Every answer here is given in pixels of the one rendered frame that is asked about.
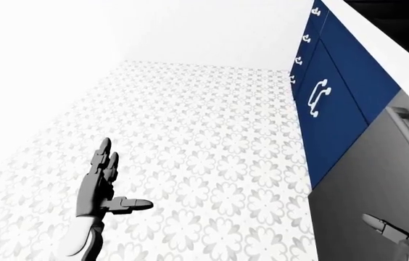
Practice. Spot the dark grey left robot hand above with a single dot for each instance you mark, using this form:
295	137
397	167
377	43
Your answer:
90	195

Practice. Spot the grey dishwasher door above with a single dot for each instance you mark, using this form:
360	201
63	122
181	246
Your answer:
364	195

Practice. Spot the blue cabinet door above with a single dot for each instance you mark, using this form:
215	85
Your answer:
315	68
331	144

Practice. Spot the blue drawer front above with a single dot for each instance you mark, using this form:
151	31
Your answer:
304	53
313	31
321	19
296	87

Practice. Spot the white countertop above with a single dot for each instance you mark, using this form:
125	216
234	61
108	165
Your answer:
389	43

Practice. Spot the black sink basin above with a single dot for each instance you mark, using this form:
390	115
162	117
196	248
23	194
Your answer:
404	30

